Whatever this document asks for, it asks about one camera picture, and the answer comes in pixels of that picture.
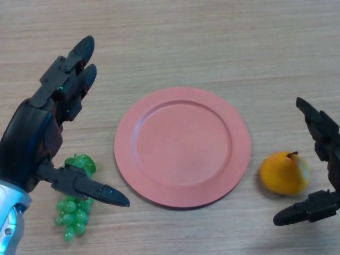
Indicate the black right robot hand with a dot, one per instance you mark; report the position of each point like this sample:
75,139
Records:
321,127

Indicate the yellow pear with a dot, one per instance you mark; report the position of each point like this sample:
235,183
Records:
284,174

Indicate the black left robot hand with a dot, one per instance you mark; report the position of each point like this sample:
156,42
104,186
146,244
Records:
29,138

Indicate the pink round plate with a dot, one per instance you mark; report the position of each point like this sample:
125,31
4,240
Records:
182,148

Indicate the green grape bunch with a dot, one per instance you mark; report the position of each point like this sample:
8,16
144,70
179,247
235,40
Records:
75,210

